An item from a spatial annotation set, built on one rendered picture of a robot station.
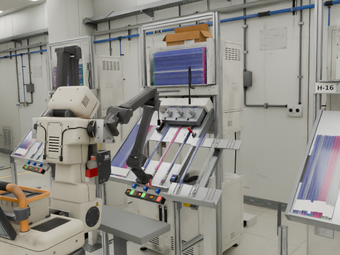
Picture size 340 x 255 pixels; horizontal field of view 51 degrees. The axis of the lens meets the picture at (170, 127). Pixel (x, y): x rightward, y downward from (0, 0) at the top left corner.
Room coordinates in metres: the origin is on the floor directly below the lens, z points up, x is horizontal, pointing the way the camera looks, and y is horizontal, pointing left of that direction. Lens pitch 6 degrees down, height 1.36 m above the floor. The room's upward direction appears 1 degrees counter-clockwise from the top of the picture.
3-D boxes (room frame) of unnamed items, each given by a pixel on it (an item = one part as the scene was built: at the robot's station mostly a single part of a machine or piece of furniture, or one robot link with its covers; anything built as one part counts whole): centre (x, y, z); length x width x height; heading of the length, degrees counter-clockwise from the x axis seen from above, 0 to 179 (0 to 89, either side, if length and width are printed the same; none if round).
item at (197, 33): (3.09, -0.21, 1.82); 0.68 x 0.30 x 0.20; 50
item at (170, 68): (2.79, -0.10, 1.52); 0.51 x 0.13 x 0.27; 50
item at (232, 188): (2.92, -0.14, 0.31); 0.70 x 0.65 x 0.62; 50
